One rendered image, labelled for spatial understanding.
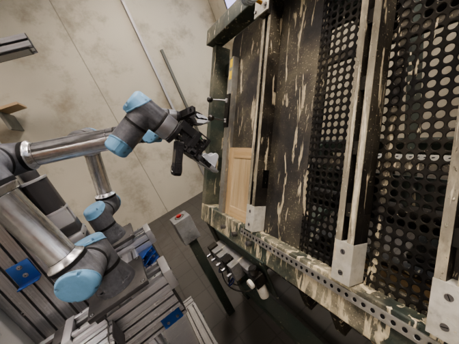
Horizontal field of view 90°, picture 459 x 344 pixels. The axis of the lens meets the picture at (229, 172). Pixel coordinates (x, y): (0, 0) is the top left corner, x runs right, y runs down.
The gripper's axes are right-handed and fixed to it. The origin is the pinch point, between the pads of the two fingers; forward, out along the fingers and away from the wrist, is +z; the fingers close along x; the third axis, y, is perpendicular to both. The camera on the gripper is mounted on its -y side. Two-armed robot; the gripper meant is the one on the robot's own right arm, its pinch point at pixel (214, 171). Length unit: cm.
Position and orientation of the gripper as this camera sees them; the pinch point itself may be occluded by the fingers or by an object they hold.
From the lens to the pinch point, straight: 82.6
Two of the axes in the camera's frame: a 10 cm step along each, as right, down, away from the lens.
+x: -4.7, -1.1, 8.8
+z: 7.0, 5.6, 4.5
